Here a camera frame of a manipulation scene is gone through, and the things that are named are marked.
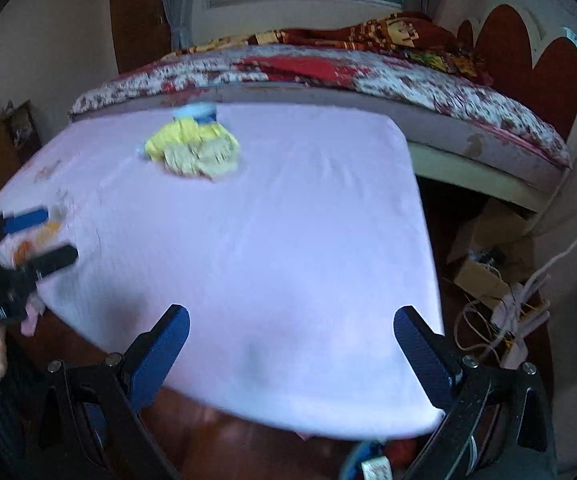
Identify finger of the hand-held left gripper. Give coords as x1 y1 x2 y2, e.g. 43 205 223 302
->
16 245 79 281
0 205 50 241

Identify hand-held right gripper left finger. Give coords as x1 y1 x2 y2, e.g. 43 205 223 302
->
38 304 192 480

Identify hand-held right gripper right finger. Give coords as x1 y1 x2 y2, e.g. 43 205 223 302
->
393 305 559 480

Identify white power strip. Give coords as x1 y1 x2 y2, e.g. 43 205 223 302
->
491 282 551 368

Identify yellow knit cloth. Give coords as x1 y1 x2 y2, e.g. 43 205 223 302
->
143 117 239 161

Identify blue paper cup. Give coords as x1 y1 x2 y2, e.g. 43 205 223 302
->
173 102 219 123

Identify bed with floral bedding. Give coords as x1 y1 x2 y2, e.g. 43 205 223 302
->
68 42 571 168

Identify brown and white headboard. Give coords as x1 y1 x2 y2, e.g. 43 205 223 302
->
455 2 577 126

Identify red printed blanket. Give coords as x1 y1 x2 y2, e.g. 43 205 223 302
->
171 10 494 86

